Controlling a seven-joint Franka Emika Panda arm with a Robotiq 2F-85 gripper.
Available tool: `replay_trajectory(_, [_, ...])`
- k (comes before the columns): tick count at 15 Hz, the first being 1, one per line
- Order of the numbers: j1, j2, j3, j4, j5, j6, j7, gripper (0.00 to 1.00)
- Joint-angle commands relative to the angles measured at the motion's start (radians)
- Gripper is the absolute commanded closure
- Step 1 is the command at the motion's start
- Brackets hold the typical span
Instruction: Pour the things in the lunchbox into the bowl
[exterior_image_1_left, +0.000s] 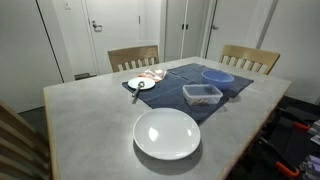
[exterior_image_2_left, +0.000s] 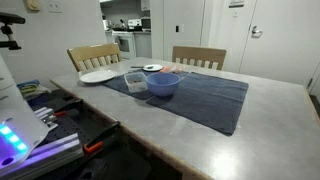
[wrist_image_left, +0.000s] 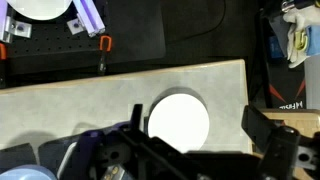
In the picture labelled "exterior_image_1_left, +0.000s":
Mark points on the clear plastic lunchbox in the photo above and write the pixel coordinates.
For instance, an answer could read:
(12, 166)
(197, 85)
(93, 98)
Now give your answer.
(192, 91)

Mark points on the blue plastic bowl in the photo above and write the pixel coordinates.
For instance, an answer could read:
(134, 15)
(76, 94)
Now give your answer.
(217, 78)

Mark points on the dark blue placemat near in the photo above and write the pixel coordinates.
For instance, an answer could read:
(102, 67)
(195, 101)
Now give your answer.
(168, 93)

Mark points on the dark blue placemat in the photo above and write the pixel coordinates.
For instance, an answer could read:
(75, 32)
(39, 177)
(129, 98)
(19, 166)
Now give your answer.
(168, 93)
(193, 72)

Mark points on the small white plate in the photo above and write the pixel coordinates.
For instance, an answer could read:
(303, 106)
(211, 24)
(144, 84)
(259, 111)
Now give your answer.
(135, 82)

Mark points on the metal spoon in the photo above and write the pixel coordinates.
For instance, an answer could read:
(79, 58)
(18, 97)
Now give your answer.
(140, 85)

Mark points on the dark blue placemat far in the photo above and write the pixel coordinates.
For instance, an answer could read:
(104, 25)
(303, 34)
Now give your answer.
(193, 72)

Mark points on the brown snack pieces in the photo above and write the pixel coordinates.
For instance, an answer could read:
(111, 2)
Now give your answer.
(201, 101)

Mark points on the large white plate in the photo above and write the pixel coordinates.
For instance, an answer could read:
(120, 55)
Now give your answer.
(166, 134)

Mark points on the wooden chair left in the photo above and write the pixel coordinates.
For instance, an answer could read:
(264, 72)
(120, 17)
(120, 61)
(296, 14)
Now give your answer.
(134, 57)

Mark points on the wooden chair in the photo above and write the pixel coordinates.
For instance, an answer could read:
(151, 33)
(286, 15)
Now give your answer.
(134, 57)
(255, 59)

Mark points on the wooden chair right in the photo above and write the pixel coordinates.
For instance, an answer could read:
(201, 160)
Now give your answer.
(255, 59)

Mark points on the wooden chair foreground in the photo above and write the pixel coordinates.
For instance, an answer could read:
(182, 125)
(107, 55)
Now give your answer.
(24, 151)

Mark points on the orange handled black clamp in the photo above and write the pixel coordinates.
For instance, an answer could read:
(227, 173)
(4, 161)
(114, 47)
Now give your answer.
(278, 160)

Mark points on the orange handled clamp upper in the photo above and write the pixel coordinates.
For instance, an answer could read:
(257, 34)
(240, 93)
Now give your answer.
(297, 122)

